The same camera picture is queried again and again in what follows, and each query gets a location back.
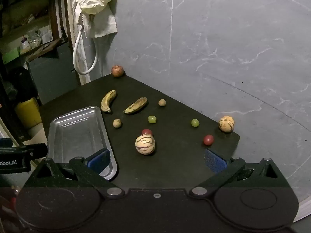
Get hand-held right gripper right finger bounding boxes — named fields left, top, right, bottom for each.
left=188, top=148, right=283, bottom=197

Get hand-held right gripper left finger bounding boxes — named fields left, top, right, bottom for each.
left=29, top=148, right=124, bottom=197

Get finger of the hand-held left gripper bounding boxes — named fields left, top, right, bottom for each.
left=0, top=138, right=25, bottom=150
left=25, top=143, right=47, bottom=160

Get metal tray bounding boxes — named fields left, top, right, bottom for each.
left=46, top=105, right=119, bottom=181

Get orange-tinted striped pepino melon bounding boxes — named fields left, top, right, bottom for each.
left=218, top=116, right=235, bottom=133

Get pale striped pepino melon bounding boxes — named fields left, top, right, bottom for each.
left=135, top=134, right=156, bottom=155

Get yellow banana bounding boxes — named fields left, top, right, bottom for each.
left=100, top=90, right=117, bottom=113

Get brown spotted banana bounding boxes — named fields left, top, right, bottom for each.
left=123, top=97, right=148, bottom=115

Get yellow jerrycan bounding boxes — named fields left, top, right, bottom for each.
left=15, top=97, right=42, bottom=128

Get black bag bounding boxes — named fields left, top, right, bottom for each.
left=10, top=67, right=39, bottom=102

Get grey cabinet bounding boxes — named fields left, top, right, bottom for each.
left=25, top=41, right=80, bottom=105

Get green box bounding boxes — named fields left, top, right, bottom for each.
left=0, top=47, right=20, bottom=65

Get red apple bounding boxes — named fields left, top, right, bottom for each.
left=111, top=65, right=124, bottom=78

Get wooden board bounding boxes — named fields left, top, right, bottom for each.
left=25, top=37, right=62, bottom=62

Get clear plastic bag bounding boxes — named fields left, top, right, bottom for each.
left=28, top=30, right=42, bottom=48

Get white containers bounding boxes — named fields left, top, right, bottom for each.
left=40, top=28, right=54, bottom=43

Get wooden shelf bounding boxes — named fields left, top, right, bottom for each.
left=0, top=0, right=71, bottom=54

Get white hose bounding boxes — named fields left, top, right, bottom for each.
left=73, top=25, right=98, bottom=75

